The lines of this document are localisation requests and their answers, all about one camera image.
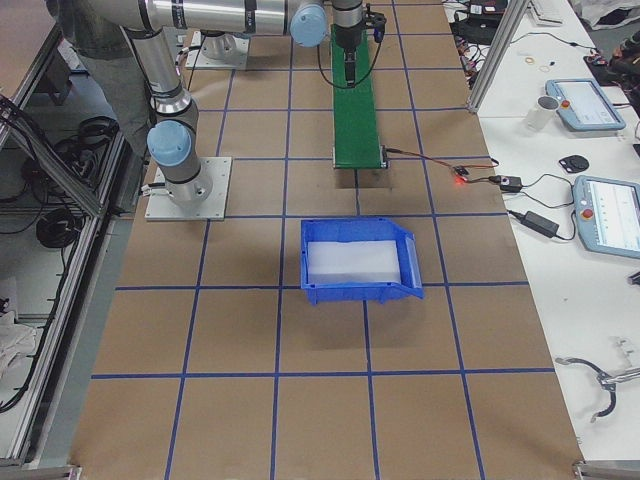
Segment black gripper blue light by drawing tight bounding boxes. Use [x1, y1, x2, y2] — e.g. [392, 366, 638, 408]
[333, 23, 361, 87]

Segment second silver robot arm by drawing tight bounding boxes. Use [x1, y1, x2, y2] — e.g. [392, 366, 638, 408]
[92, 1, 258, 204]

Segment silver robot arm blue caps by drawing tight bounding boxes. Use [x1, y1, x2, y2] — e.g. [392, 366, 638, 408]
[244, 1, 386, 89]

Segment green conveyor belt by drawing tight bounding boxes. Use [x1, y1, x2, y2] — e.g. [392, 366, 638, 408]
[331, 28, 387, 169]

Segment white mug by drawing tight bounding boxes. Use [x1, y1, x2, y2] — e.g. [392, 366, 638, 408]
[524, 95, 560, 132]

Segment blue plastic bin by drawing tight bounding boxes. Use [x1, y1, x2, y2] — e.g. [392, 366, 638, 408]
[300, 217, 424, 305]

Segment teach pendant tablet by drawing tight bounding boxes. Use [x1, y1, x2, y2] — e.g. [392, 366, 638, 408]
[545, 78, 626, 132]
[572, 175, 639, 259]

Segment black power adapter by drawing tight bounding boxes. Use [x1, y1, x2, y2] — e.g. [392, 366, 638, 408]
[520, 211, 559, 238]

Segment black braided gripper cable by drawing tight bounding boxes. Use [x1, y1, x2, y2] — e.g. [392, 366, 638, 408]
[317, 29, 384, 91]

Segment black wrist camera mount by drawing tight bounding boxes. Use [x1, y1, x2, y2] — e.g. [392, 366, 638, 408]
[364, 3, 387, 44]

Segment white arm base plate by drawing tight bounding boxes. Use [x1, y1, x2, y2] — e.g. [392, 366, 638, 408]
[185, 31, 250, 70]

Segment red black power cable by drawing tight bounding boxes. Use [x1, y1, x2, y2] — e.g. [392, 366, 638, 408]
[385, 146, 501, 187]

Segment aluminium frame post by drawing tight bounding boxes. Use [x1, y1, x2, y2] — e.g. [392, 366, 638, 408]
[467, 0, 529, 114]

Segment second white arm base plate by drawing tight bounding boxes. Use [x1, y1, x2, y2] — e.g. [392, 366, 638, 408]
[144, 157, 232, 221]

